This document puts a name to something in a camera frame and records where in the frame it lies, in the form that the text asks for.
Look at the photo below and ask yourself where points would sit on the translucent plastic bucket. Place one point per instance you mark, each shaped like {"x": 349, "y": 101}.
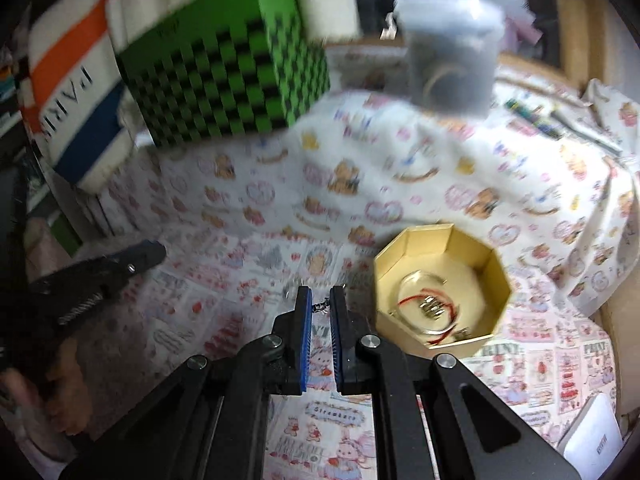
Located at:
{"x": 450, "y": 60}

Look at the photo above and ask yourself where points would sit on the person's left hand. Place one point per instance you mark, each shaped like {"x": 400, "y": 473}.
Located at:
{"x": 70, "y": 390}

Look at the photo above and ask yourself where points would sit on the striped fabric curtain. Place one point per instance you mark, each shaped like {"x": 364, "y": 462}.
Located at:
{"x": 65, "y": 60}

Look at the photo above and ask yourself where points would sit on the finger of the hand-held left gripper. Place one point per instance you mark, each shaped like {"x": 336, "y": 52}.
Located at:
{"x": 120, "y": 262}

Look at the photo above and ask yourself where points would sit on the white cardboard box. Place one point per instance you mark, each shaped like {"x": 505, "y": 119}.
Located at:
{"x": 595, "y": 435}

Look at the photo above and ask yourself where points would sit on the green checkered box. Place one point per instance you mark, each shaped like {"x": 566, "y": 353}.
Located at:
{"x": 200, "y": 60}

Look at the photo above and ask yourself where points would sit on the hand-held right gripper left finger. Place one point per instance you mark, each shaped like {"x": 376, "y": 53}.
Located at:
{"x": 302, "y": 350}

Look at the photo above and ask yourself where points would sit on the patchwork print tablecloth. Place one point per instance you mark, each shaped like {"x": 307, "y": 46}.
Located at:
{"x": 225, "y": 300}

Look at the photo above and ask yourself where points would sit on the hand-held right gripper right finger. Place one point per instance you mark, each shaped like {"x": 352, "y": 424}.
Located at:
{"x": 336, "y": 340}

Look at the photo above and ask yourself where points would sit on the yellow octagonal cardboard box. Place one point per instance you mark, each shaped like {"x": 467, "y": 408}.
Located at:
{"x": 390, "y": 280}

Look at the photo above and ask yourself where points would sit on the wooden window frame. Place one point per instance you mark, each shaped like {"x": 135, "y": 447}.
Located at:
{"x": 580, "y": 35}

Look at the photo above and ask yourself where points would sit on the bear print cloth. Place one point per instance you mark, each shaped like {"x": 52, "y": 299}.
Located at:
{"x": 425, "y": 185}

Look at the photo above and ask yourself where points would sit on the green patterned pen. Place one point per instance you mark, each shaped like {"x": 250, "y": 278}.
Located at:
{"x": 532, "y": 119}

